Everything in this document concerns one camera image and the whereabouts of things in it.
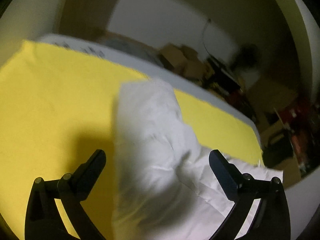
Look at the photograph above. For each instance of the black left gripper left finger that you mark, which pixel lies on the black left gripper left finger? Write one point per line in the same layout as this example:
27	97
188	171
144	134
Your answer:
43	220

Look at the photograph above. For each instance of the white puffy down jacket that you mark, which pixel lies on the white puffy down jacket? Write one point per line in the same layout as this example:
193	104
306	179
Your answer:
165	186

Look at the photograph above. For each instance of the yellow bed sheet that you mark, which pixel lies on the yellow bed sheet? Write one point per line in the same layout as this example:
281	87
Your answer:
57	108

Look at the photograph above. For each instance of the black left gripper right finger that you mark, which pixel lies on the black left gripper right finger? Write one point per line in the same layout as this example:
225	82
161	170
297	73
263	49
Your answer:
272	217

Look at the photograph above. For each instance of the black bag with handle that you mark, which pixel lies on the black bag with handle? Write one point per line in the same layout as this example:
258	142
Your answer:
278	149

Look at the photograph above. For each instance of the black electric fan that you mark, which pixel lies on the black electric fan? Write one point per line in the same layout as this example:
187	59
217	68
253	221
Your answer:
247	58

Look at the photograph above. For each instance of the white mattress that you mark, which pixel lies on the white mattress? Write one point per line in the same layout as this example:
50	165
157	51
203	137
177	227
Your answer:
147	68

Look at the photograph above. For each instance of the brown cardboard boxes pile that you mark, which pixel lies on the brown cardboard boxes pile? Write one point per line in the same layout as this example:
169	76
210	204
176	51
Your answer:
184	61

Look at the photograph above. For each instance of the wooden open shelf box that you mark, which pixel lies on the wooden open shelf box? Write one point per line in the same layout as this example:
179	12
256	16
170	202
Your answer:
289	167

